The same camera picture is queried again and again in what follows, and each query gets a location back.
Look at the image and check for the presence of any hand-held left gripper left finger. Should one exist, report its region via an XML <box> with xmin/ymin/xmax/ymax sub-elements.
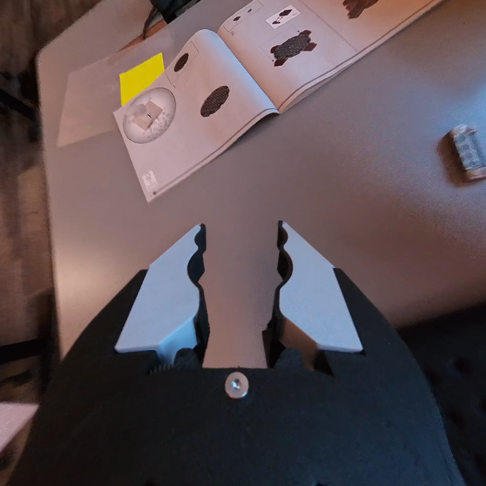
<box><xmin>115</xmin><ymin>223</ymin><xmax>210</xmax><ymax>360</ymax></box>

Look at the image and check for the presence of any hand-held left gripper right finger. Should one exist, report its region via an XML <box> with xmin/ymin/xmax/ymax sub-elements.
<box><xmin>263</xmin><ymin>219</ymin><xmax>364</xmax><ymax>363</ymax></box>

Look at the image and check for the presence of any grey desk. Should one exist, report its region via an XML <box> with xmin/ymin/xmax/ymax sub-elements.
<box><xmin>35</xmin><ymin>0</ymin><xmax>486</xmax><ymax>371</ymax></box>

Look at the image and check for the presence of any black perforated pad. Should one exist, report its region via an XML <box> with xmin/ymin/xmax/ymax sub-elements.
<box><xmin>395</xmin><ymin>311</ymin><xmax>486</xmax><ymax>486</ymax></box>

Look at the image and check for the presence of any white paper sheet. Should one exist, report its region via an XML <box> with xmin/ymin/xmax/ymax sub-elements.
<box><xmin>0</xmin><ymin>402</ymin><xmax>40</xmax><ymax>462</ymax></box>

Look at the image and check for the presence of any grey paper sheet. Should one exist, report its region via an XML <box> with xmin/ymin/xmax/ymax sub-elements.
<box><xmin>56</xmin><ymin>53</ymin><xmax>168</xmax><ymax>148</ymax></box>

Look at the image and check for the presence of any small toy brick assembly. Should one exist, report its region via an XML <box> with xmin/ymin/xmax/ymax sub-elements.
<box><xmin>438</xmin><ymin>125</ymin><xmax>486</xmax><ymax>185</ymax></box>

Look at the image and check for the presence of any yellow sticky note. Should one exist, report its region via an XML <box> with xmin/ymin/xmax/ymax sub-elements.
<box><xmin>119</xmin><ymin>52</ymin><xmax>165</xmax><ymax>106</ymax></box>

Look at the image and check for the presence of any open instruction booklet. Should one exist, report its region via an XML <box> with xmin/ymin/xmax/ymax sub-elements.
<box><xmin>113</xmin><ymin>0</ymin><xmax>447</xmax><ymax>204</ymax></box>

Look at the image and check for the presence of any black box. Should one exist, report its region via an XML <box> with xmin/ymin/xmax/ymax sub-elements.
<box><xmin>150</xmin><ymin>0</ymin><xmax>207</xmax><ymax>24</ymax></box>

